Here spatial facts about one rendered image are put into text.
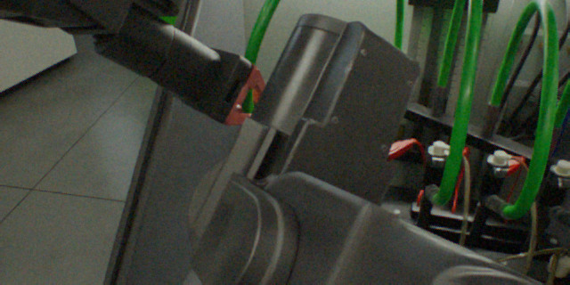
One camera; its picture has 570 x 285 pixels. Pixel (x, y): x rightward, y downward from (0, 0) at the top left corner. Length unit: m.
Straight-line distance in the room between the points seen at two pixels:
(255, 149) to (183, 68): 0.25
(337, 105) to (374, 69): 0.02
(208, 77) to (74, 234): 1.88
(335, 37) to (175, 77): 0.26
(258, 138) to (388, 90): 0.06
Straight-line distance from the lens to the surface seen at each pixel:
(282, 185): 0.16
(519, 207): 0.55
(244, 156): 0.21
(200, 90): 0.46
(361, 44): 0.20
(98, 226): 2.29
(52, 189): 2.58
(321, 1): 0.90
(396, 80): 0.21
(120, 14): 0.41
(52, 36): 3.69
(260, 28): 0.49
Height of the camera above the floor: 1.53
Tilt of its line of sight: 33 degrees down
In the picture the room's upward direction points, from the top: straight up
